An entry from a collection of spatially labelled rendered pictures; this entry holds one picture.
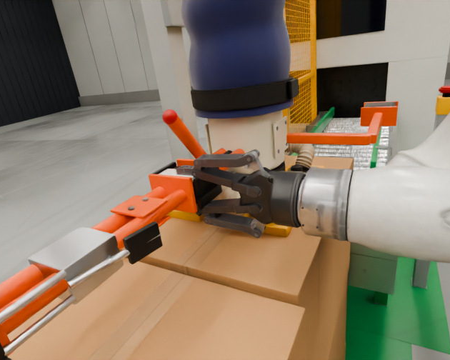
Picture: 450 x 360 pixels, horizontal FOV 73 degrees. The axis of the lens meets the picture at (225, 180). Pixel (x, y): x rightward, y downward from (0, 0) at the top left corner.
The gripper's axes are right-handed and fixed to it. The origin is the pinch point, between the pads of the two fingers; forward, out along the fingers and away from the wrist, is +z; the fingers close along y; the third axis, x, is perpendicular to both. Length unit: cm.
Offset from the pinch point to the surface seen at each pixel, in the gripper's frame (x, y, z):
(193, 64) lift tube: 18.4, -18.2, 6.0
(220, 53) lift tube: 16.3, -19.6, -1.5
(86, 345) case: -21.0, 13.9, 3.6
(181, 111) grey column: 131, 12, 94
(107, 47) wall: 861, -97, 920
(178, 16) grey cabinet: 137, -44, 89
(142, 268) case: -6.1, 13.9, 7.2
